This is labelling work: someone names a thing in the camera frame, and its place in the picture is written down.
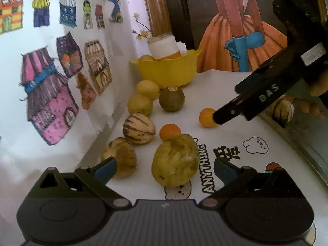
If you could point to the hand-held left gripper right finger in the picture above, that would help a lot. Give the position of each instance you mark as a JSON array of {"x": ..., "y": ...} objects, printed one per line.
[{"x": 224, "y": 169}]

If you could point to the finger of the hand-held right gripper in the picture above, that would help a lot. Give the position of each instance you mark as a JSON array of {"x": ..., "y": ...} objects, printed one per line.
[{"x": 228, "y": 111}]

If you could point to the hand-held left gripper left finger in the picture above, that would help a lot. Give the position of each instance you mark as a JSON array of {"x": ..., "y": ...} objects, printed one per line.
[{"x": 106, "y": 170}]

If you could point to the striped pepino melon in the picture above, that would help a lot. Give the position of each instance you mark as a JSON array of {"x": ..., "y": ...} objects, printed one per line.
[
  {"x": 283, "y": 112},
  {"x": 123, "y": 156},
  {"x": 139, "y": 128}
]

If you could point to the small orange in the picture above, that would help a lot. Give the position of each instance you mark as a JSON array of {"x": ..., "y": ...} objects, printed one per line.
[
  {"x": 206, "y": 117},
  {"x": 170, "y": 131}
]

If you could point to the large yellow pear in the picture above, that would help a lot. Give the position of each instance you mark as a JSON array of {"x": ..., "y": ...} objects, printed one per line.
[{"x": 175, "y": 161}]

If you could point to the brown kiwi with sticker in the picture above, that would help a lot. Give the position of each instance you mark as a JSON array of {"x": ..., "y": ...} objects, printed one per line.
[{"x": 172, "y": 100}]

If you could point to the metal tray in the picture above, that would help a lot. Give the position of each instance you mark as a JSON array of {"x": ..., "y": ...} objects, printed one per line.
[{"x": 302, "y": 143}]

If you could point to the yellow lemon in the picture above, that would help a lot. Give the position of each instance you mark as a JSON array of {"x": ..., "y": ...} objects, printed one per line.
[
  {"x": 148, "y": 89},
  {"x": 140, "y": 105},
  {"x": 146, "y": 58}
]

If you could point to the person's right hand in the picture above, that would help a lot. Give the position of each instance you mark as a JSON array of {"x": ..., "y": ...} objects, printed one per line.
[{"x": 319, "y": 87}]

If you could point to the white printed table cover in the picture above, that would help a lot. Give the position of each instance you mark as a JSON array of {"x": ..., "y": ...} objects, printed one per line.
[{"x": 230, "y": 87}]

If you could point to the yellow plastic bowl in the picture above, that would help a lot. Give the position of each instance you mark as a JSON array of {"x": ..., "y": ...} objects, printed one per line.
[{"x": 169, "y": 71}]

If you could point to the white-labelled jar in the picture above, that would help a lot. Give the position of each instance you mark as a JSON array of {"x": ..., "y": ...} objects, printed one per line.
[{"x": 162, "y": 47}]

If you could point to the yellow flower sprig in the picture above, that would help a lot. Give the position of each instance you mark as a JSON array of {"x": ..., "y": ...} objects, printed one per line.
[{"x": 142, "y": 33}]

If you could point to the orange dress figure wall poster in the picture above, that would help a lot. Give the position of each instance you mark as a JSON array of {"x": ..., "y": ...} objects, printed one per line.
[{"x": 230, "y": 30}]

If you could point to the house drawings wall poster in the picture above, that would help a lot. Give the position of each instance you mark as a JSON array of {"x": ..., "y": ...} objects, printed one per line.
[{"x": 46, "y": 102}]

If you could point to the wooden door frame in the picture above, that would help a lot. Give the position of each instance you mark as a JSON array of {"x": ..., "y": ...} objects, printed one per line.
[{"x": 156, "y": 7}]

